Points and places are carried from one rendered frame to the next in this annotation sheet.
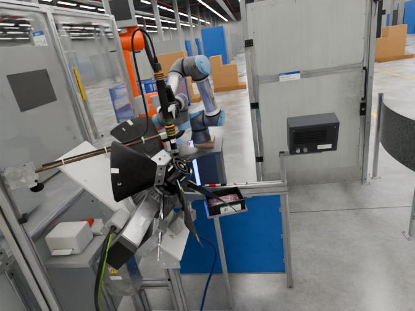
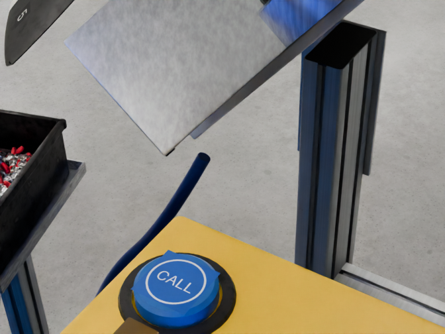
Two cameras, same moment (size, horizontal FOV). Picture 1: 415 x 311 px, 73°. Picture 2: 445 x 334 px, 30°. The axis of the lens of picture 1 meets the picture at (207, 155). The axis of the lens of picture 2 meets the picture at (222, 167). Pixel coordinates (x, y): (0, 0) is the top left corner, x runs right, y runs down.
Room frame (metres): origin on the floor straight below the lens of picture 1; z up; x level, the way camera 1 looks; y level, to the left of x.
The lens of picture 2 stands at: (1.92, 0.45, 1.37)
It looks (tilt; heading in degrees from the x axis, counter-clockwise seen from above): 39 degrees down; 202
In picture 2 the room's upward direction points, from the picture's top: 2 degrees counter-clockwise
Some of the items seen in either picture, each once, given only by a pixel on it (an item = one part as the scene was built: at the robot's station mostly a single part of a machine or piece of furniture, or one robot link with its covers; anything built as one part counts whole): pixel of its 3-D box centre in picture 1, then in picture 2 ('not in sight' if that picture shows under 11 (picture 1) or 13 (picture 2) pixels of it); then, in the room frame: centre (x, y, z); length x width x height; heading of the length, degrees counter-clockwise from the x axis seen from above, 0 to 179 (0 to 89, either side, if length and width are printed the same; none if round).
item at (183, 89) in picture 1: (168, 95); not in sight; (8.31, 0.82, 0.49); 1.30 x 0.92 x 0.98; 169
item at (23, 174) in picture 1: (20, 175); not in sight; (1.03, 0.73, 1.35); 0.10 x 0.07 x 0.09; 114
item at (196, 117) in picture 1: (198, 118); not in sight; (2.03, 0.02, 1.21); 0.13 x 0.12 x 0.14; 66
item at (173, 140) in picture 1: (165, 108); not in sight; (1.28, 0.15, 1.47); 0.04 x 0.04 x 0.46
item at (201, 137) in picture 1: (199, 134); not in sight; (2.03, 0.03, 1.10); 0.15 x 0.15 x 0.10
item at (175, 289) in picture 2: not in sight; (176, 291); (1.68, 0.33, 1.08); 0.04 x 0.04 x 0.02
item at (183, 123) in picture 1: (180, 119); not in sight; (1.55, 0.12, 1.35); 0.11 x 0.08 x 0.11; 66
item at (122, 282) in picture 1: (120, 272); not in sight; (1.13, 0.52, 0.73); 0.15 x 0.09 x 0.22; 79
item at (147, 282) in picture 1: (155, 282); (404, 309); (1.19, 0.39, 0.56); 0.19 x 0.04 x 0.04; 79
